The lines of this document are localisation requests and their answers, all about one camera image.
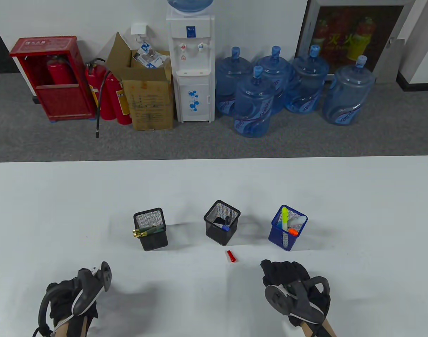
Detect white blue packets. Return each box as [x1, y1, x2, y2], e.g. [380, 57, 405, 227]
[134, 41, 169, 69]

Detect blue water jug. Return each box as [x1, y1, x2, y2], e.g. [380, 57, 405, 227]
[253, 46, 292, 114]
[322, 55, 376, 125]
[215, 46, 252, 116]
[233, 65, 276, 138]
[283, 45, 330, 114]

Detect black mesh pen holder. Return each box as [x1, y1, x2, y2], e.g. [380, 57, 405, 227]
[203, 200, 241, 246]
[132, 208, 168, 252]

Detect white water dispenser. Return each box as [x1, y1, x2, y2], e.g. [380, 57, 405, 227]
[166, 6, 216, 123]

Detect glass-door fire hose cabinet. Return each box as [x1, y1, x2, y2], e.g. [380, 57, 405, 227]
[294, 0, 417, 84]

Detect red extinguisher yellow label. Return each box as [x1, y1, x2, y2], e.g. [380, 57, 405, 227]
[106, 77, 133, 125]

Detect person's right forearm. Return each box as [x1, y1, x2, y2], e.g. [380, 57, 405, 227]
[300, 318, 338, 337]

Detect black extinguisher hose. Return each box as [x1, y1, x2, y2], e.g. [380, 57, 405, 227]
[94, 58, 113, 138]

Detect red fire extinguisher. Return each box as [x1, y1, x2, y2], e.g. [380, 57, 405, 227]
[85, 60, 117, 120]
[47, 55, 76, 85]

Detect red fire extinguisher cabinet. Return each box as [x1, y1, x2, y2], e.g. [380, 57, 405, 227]
[9, 35, 97, 122]

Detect person's left hand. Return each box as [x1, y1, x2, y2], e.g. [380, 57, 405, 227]
[46, 277, 99, 337]

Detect grey tracking controller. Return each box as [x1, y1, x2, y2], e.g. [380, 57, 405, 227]
[38, 261, 112, 337]
[264, 276, 330, 325]

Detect person's left forearm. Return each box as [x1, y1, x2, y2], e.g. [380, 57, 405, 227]
[54, 318, 75, 337]

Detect person's right hand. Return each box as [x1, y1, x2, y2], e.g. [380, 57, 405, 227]
[260, 259, 331, 328]

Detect blue mesh pen holder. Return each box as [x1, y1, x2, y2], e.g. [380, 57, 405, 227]
[268, 205, 309, 252]

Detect white wall box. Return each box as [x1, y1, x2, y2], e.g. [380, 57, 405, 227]
[131, 23, 149, 40]

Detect blue dispenser water bottle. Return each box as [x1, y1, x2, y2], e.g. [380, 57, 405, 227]
[167, 0, 214, 15]

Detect grey metal panel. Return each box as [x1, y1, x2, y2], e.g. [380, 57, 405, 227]
[375, 38, 406, 84]

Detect brown cardboard box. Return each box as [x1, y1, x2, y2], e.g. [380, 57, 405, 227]
[105, 32, 175, 131]

